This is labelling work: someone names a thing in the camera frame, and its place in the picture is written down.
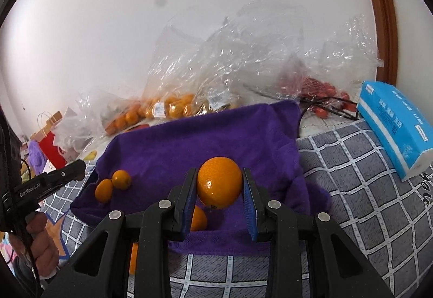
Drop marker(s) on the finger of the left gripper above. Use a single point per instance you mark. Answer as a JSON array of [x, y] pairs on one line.
[[75, 171]]

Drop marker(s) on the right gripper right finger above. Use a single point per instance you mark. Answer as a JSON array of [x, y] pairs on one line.
[[336, 265]]

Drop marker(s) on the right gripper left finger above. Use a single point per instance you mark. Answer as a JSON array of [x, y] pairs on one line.
[[100, 267]]

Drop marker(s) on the orange fruit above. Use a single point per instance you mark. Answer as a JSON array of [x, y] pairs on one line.
[[199, 220], [133, 259]]

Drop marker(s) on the small orange kumquat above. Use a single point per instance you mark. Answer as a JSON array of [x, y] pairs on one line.
[[121, 179]]

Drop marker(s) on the large orange mandarin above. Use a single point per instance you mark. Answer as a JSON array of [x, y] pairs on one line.
[[219, 182]]

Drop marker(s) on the person's left hand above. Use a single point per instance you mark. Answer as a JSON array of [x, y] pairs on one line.
[[44, 251]]

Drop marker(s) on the red paper shopping bag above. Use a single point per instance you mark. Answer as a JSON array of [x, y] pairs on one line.
[[45, 137]]

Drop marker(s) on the white plastic bag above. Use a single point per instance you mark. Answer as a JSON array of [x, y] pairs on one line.
[[74, 131]]

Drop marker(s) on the purple towel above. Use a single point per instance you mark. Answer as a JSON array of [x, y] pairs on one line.
[[260, 137]]

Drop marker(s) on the grey checkered blanket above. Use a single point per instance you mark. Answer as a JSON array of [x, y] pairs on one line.
[[389, 219]]

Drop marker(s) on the clear bag of oranges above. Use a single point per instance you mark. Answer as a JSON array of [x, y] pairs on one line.
[[109, 114]]

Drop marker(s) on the blue tissue pack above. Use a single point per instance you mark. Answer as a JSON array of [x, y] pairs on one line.
[[400, 127]]

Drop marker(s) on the black eyeglasses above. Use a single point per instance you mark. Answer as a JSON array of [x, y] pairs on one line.
[[323, 107]]

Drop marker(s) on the large clear plastic bag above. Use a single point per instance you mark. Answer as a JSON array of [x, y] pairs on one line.
[[250, 57]]

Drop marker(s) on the clear bag of tomatoes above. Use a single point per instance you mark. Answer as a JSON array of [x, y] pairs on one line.
[[337, 67]]

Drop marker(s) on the brown wooden door frame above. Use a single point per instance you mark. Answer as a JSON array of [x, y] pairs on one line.
[[387, 39]]

